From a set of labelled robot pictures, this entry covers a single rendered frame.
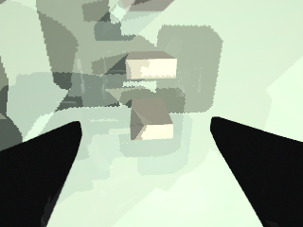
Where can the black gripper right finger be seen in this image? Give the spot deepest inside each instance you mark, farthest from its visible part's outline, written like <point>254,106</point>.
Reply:
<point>268,167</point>

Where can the beige domino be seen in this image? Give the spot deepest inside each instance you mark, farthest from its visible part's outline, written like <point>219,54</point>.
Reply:
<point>150,65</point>
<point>146,5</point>
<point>150,119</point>

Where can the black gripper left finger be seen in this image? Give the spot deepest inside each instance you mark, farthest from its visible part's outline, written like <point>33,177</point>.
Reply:
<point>33,173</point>

